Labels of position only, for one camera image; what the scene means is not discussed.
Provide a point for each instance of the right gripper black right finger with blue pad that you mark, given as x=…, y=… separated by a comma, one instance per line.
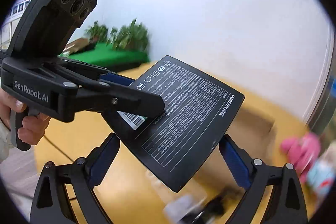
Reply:
x=286, y=203

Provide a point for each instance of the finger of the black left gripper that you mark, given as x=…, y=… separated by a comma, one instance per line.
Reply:
x=120, y=100
x=116, y=79

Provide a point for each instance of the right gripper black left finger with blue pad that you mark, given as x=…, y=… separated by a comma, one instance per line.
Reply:
x=51, y=203

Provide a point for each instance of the black UGREEN product box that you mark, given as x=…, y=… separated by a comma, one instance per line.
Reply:
x=198, y=111

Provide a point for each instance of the person left hand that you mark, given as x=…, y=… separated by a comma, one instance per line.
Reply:
x=33, y=127

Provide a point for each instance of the light blue plush toy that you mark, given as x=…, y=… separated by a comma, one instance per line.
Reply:
x=321, y=176

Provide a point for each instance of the green potted plants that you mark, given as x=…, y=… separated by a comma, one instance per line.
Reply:
x=132, y=37

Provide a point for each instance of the pink bear plush toy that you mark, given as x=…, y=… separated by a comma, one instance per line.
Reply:
x=302, y=153

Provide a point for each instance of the brown cardboard box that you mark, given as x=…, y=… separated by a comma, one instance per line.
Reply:
x=253, y=133

